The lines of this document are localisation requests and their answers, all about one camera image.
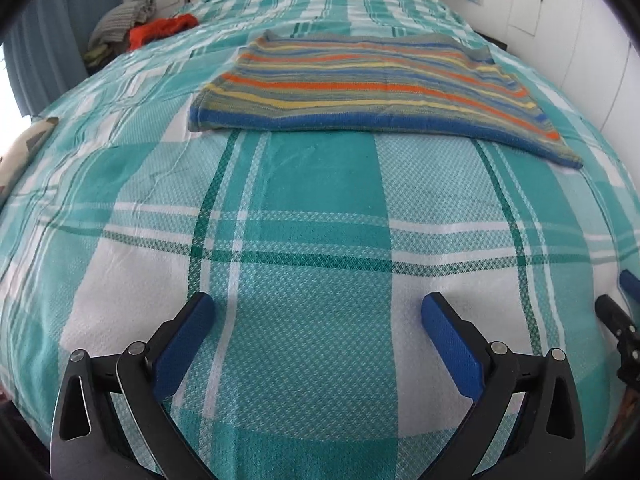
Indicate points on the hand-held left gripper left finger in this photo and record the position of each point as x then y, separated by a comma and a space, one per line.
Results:
182, 345

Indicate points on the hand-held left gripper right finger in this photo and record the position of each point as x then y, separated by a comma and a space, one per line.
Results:
452, 345

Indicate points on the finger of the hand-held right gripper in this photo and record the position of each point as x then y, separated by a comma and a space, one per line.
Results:
631, 286
616, 317

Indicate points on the striped knit sweater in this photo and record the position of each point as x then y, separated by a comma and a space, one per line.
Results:
380, 90

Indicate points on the teal plaid blanket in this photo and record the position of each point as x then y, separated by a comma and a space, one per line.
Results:
310, 220

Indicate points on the patterned beige cloth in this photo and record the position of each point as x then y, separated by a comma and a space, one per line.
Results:
27, 147

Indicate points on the white wardrobe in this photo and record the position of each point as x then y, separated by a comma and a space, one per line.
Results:
570, 25

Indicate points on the green garment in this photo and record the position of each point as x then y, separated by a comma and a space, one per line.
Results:
96, 55

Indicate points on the orange garment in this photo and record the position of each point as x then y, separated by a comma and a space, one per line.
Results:
160, 30

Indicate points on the grey striped garment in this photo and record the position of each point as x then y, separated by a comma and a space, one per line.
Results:
120, 22

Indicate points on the teal curtain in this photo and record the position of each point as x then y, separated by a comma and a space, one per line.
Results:
55, 35

